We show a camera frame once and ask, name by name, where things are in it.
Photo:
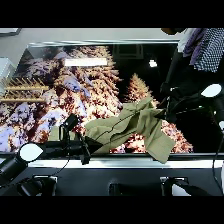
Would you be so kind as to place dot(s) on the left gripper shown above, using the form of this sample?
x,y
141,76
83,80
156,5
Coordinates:
x,y
88,146

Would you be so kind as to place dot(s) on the olive green garment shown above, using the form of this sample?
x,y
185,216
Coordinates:
x,y
150,126

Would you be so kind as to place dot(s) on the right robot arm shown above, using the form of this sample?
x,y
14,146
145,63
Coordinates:
x,y
210,90

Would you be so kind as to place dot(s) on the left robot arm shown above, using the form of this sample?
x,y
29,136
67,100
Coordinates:
x,y
53,148

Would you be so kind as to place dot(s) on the row of brown clothes hangers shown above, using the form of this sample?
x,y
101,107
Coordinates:
x,y
25,88

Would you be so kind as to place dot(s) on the purple garment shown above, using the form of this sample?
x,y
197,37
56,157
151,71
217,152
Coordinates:
x,y
195,45

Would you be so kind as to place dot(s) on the black white dotted garment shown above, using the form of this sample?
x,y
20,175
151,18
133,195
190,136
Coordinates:
x,y
211,50

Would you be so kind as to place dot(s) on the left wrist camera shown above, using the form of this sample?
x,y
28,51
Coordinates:
x,y
70,122

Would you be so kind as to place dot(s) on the silver frame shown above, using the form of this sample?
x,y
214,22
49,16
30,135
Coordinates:
x,y
133,163

